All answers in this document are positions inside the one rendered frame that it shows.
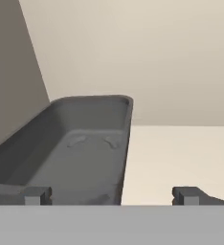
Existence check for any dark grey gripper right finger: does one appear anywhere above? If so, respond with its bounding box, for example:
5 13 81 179
171 186 224 206

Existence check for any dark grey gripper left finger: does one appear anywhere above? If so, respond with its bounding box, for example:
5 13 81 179
0 183 53 206

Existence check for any grey rectangular tupperware container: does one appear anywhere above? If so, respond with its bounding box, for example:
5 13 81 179
0 94 134 206

